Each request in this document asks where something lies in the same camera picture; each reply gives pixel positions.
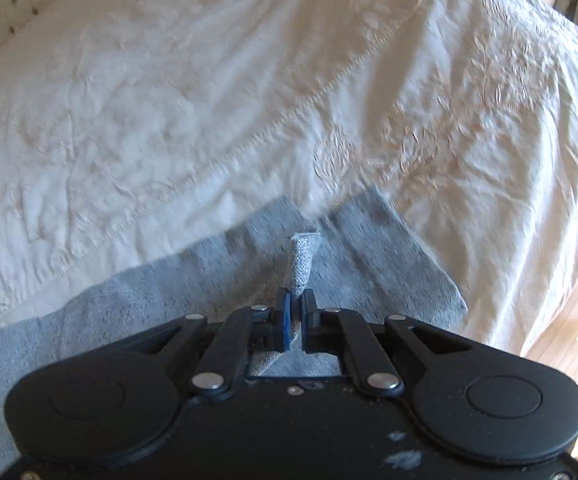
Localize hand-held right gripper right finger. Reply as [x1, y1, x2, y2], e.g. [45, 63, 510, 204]
[299, 288, 470, 401]

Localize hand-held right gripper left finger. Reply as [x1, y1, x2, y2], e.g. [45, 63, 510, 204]
[119, 287, 295, 403]

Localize grey pants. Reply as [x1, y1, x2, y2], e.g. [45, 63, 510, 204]
[0, 185, 470, 480]

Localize cream embroidered bedspread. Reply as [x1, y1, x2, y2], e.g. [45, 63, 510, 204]
[0, 0, 578, 361]

